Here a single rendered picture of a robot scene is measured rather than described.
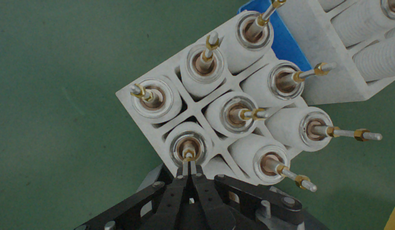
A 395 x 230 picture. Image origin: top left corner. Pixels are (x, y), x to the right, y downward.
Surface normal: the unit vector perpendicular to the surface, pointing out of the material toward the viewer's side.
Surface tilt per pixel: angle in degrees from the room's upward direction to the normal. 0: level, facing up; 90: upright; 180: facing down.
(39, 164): 0
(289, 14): 90
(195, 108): 0
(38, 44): 0
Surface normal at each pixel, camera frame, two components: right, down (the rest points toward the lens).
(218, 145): 0.08, 0.00
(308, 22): -0.83, 0.55
